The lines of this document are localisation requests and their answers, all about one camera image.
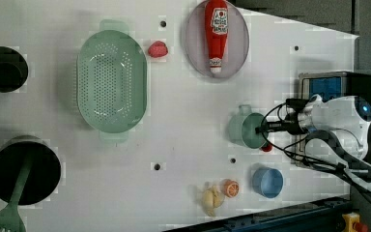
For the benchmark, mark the large black container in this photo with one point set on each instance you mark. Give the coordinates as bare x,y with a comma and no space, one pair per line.
30,155

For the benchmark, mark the yellow red emergency button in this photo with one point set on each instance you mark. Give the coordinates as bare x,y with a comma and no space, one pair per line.
353,223

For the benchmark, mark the blue bowl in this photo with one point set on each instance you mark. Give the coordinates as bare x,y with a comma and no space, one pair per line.
268,182

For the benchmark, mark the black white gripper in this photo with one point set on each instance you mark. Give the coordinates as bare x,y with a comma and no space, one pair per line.
300,120

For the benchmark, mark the pink toy strawberry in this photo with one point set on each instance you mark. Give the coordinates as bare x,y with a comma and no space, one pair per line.
158,49

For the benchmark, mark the red plush ketchup bottle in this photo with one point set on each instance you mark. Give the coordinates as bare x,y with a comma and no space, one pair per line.
216,32

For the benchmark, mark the peeled toy banana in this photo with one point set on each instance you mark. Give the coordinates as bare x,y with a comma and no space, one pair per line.
211,199

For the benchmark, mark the grey round plate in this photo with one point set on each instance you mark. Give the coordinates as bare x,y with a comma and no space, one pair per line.
195,45

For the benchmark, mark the blue metal frame rail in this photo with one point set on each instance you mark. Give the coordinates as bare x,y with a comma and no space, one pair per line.
317,216

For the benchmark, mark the green perforated colander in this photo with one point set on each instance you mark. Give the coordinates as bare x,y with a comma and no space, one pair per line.
111,81

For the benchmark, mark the green mug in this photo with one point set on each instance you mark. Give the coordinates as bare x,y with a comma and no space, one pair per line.
242,128

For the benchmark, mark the green spatula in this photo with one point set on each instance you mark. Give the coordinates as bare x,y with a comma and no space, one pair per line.
10,219

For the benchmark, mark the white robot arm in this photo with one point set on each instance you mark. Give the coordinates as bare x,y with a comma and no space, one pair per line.
334,135

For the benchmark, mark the orange slice toy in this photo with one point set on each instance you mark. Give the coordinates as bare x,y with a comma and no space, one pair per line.
230,188

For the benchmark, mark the red toy strawberry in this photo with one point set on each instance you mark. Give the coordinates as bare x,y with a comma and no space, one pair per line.
266,147

